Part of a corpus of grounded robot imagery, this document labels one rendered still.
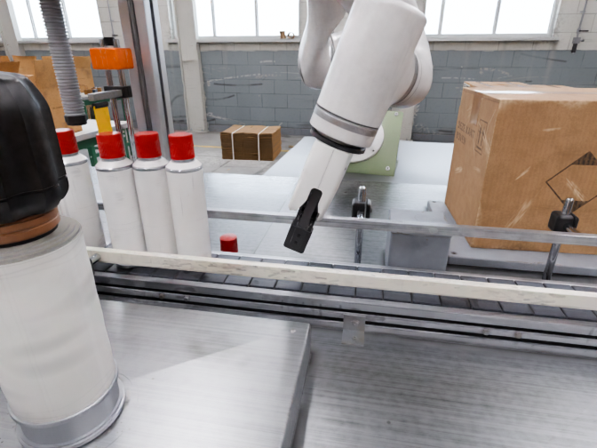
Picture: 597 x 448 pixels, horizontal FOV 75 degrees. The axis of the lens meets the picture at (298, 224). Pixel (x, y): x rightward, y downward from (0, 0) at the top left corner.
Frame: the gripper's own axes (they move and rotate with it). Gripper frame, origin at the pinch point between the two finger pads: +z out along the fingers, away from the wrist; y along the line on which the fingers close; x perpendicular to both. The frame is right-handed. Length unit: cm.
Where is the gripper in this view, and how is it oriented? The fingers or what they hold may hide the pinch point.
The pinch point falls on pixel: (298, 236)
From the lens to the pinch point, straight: 56.7
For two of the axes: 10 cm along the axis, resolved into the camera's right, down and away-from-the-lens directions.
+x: 9.2, 3.8, -0.1
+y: -1.8, 4.0, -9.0
